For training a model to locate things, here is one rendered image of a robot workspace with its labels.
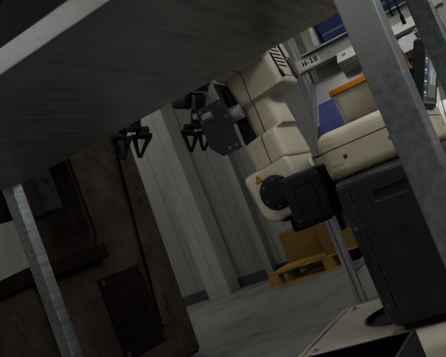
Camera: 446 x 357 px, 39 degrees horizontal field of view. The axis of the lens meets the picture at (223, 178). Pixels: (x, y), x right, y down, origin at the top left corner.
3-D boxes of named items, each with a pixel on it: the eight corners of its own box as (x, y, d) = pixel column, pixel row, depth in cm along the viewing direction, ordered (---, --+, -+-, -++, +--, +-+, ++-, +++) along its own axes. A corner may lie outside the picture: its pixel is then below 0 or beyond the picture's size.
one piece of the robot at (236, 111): (286, 138, 205) (262, 78, 207) (252, 142, 180) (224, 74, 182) (246, 156, 212) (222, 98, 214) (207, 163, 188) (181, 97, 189)
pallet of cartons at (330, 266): (419, 231, 613) (400, 186, 617) (400, 249, 533) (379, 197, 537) (304, 269, 673) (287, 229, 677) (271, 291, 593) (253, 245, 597)
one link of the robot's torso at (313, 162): (371, 216, 189) (340, 141, 191) (345, 232, 164) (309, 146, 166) (294, 244, 201) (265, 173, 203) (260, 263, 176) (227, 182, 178)
